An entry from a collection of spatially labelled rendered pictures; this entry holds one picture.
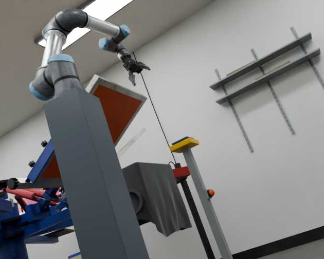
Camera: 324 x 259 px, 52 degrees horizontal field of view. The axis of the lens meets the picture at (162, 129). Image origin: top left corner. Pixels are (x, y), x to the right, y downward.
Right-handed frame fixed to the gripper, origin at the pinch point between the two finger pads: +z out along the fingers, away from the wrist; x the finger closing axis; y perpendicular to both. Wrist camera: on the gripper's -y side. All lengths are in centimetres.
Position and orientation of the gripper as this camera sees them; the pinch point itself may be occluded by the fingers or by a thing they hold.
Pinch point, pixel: (143, 78)
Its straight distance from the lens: 218.4
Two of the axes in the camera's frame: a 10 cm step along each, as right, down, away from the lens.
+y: -4.5, -1.3, -8.8
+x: 7.0, -6.7, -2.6
